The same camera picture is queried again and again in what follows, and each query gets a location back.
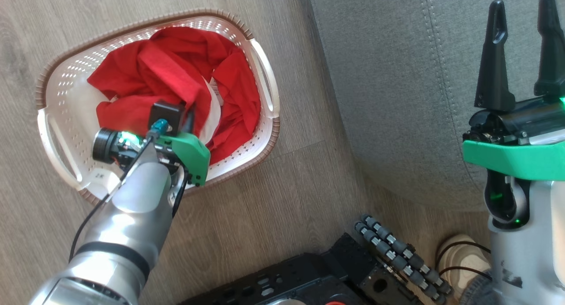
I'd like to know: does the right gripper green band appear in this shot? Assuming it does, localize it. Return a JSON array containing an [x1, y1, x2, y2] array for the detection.
[[462, 0, 565, 182]]

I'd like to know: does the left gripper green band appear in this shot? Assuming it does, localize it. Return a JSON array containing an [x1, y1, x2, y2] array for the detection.
[[92, 104, 211, 187]]

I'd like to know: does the red and white jersey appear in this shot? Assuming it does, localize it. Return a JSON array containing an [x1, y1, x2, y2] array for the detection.
[[87, 26, 261, 166]]

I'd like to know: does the white perforated laundry basket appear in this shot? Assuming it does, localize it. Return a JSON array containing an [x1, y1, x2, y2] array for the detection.
[[35, 8, 281, 206]]

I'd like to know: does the grey fabric sofa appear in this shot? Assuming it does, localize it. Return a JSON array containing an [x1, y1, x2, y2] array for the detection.
[[306, 0, 565, 213]]

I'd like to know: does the beige shoe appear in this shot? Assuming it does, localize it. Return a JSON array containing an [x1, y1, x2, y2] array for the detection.
[[436, 234, 493, 304]]

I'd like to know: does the grey jeans leg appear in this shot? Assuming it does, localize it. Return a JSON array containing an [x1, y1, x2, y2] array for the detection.
[[459, 272, 498, 305]]

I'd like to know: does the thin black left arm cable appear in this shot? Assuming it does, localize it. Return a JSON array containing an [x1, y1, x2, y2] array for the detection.
[[68, 135, 155, 262]]

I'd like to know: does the thin black floor cable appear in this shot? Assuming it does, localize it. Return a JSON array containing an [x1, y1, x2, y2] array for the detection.
[[435, 241, 492, 266], [438, 266, 493, 282]]

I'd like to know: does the black segmented cable chain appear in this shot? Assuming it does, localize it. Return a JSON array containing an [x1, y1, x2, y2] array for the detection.
[[354, 214, 455, 305]]

